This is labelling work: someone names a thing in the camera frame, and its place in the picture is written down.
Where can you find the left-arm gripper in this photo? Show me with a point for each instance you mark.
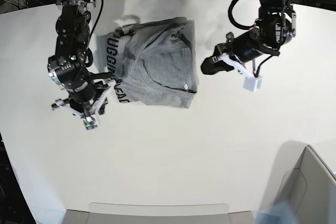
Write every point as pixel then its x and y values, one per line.
pixel 242 49

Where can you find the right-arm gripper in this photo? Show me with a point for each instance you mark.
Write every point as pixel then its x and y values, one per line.
pixel 84 96

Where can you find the grey T-shirt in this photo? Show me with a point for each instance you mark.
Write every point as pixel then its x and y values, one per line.
pixel 154 63

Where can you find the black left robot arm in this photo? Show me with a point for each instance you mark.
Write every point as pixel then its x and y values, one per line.
pixel 274 27

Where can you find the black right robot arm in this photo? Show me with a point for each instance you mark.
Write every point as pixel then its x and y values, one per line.
pixel 68 67

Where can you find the grey front tray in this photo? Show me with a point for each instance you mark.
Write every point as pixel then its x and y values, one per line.
pixel 116 213

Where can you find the beige plastic bin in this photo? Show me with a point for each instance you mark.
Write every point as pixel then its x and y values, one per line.
pixel 310 188

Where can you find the blue translucent bag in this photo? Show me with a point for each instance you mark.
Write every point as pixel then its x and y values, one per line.
pixel 281 212

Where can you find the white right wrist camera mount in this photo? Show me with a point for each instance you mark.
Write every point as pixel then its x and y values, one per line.
pixel 90 111

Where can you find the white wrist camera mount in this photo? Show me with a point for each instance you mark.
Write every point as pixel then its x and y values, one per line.
pixel 90 111
pixel 251 83

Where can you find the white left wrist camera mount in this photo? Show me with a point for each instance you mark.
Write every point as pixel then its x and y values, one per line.
pixel 251 83

